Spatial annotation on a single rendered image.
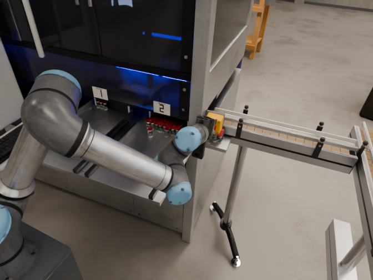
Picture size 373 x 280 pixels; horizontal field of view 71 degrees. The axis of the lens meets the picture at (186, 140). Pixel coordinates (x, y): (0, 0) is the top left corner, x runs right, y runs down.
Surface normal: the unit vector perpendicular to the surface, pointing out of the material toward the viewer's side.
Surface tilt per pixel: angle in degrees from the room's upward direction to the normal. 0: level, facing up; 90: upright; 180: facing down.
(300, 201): 0
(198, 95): 90
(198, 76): 90
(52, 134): 64
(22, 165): 86
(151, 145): 0
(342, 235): 0
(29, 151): 86
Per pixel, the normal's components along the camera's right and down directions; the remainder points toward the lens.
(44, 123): 0.01, 0.03
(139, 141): 0.04, -0.79
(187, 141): -0.31, 0.17
